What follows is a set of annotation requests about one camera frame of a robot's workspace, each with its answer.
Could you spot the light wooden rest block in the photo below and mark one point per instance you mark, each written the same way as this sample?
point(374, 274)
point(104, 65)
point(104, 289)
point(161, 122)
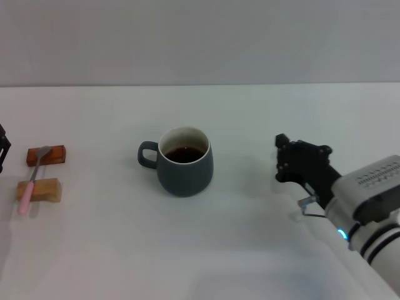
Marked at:
point(47, 189)

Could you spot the dark coffee liquid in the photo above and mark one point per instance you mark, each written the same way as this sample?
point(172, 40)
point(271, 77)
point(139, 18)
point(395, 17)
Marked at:
point(184, 155)

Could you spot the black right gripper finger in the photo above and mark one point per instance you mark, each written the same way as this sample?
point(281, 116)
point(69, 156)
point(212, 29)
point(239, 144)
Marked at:
point(283, 162)

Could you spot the grey ceramic cup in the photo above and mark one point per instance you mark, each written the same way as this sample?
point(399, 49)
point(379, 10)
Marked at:
point(184, 178)

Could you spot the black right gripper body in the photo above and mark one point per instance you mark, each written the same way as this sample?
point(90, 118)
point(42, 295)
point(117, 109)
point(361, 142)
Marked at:
point(312, 165)

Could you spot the dark reddish wooden rest block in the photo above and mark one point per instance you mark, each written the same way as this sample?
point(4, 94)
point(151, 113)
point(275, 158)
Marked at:
point(56, 154)

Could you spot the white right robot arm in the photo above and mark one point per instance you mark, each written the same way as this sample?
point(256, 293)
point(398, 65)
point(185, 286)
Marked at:
point(381, 250)

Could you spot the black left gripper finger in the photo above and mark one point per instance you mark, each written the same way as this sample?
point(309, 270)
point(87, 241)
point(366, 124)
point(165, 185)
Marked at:
point(3, 147)

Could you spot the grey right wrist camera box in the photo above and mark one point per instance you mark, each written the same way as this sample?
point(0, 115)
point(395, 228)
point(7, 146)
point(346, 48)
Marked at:
point(372, 184)

